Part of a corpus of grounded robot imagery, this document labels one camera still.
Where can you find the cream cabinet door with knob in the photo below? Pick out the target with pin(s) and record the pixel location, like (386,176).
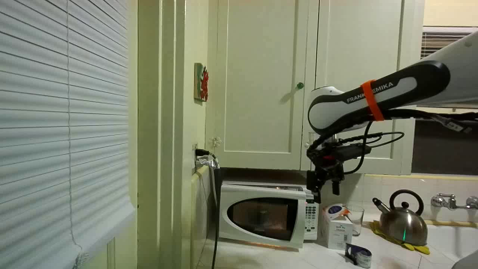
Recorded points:
(259,75)

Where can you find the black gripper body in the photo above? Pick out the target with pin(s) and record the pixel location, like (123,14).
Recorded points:
(326,166)

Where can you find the white cardboard box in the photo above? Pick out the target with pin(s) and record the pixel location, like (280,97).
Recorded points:
(338,233)

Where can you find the white window blinds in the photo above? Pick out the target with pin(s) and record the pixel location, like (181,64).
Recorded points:
(35,124)

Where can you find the white slatted vent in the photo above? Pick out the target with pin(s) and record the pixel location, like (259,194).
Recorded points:
(443,39)

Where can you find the white sink basin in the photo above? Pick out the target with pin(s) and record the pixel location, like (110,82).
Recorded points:
(456,239)

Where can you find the wall outlet with plugs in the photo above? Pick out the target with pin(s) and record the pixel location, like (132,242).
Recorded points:
(204,157)

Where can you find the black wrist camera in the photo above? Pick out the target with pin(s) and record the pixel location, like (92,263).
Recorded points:
(356,148)

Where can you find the blue tape dispenser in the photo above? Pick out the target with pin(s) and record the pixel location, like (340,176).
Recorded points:
(359,254)

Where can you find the green cabinet knob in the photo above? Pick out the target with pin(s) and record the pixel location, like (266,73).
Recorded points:
(301,85)

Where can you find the red green wall plate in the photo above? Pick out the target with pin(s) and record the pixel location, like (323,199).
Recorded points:
(201,82)

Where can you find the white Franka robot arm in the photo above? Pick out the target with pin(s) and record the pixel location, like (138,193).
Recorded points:
(449,60)

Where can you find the white microwave oven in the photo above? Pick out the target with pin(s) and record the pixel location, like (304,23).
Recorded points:
(311,218)

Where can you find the box with blue circle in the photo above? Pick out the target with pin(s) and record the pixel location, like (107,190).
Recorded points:
(337,209)

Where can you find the clear drinking glass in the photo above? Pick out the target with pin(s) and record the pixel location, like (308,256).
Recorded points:
(356,223)

